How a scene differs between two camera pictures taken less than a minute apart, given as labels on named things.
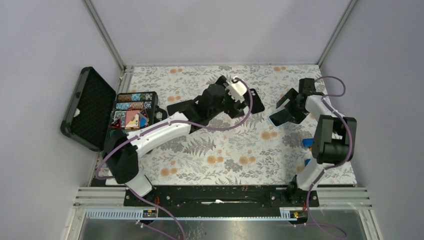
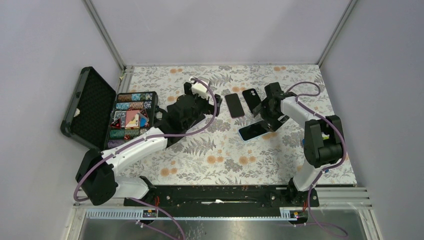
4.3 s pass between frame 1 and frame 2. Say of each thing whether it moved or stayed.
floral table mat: stayed
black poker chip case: stayed
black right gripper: moved
